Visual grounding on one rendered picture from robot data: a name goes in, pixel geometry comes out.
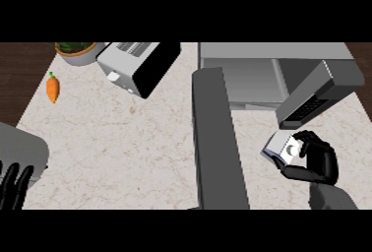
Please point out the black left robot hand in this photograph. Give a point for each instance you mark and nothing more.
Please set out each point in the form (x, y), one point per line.
(14, 187)

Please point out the dark grey microwave door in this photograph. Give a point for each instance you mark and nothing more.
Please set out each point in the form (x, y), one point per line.
(218, 147)

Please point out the silver and black toaster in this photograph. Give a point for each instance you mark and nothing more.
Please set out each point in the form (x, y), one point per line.
(128, 67)

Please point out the grey microwave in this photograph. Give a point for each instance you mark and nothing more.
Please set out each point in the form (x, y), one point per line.
(252, 78)

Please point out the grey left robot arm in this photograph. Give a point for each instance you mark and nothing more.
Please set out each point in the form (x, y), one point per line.
(21, 147)

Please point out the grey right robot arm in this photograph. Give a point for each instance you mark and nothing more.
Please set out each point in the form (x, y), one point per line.
(331, 198)

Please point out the potted green plant grey pot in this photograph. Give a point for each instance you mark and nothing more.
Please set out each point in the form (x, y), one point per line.
(77, 54)

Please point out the orange carrot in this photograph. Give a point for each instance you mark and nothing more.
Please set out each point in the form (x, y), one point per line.
(52, 88)

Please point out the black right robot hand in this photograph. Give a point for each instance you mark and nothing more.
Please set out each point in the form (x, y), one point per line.
(322, 164)

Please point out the white milk carton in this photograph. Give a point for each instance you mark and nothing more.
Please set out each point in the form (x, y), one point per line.
(284, 146)

